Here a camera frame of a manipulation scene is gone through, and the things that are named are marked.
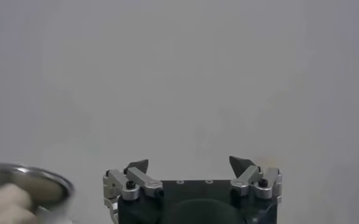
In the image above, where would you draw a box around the perforated stainless steel steamer basket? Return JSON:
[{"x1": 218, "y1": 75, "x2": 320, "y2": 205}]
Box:
[{"x1": 0, "y1": 162, "x2": 76, "y2": 224}]

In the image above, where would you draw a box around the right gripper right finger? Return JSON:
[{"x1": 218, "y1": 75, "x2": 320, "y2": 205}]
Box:
[{"x1": 229, "y1": 155, "x2": 283, "y2": 200}]

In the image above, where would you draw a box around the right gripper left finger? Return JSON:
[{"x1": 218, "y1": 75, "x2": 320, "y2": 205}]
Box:
[{"x1": 102, "y1": 159, "x2": 164, "y2": 201}]

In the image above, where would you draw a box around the white steamed baozi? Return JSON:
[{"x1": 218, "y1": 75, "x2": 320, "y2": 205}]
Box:
[{"x1": 0, "y1": 182, "x2": 38, "y2": 224}]

